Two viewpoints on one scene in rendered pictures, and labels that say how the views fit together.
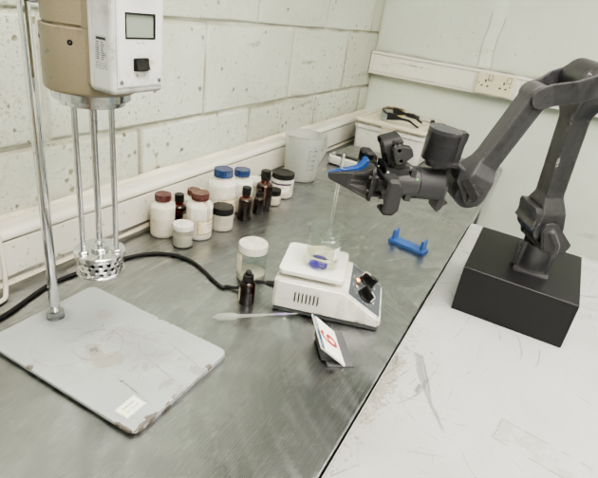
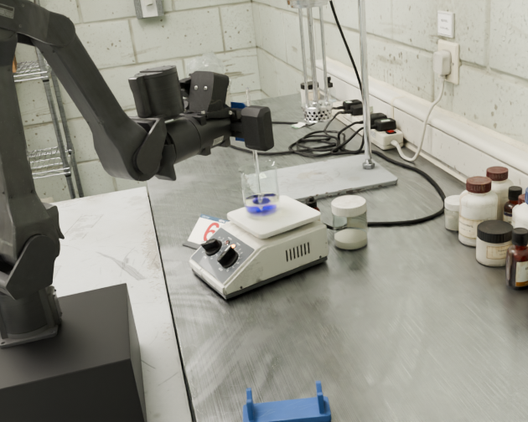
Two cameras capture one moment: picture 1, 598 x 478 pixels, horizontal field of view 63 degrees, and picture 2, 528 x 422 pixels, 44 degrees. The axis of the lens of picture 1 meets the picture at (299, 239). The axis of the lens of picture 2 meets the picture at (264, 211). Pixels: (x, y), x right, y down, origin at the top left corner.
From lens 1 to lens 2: 172 cm
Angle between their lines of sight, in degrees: 121
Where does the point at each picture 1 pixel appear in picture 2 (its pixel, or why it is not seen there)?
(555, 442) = not seen: hidden behind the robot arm
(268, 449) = (185, 203)
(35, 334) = (354, 162)
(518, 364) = not seen: hidden behind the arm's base
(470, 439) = (75, 257)
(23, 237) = (440, 131)
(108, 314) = (352, 179)
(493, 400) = (64, 285)
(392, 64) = not seen: outside the picture
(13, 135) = (468, 53)
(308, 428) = (175, 215)
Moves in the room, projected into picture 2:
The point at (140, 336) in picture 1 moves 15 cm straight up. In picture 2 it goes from (315, 184) to (310, 116)
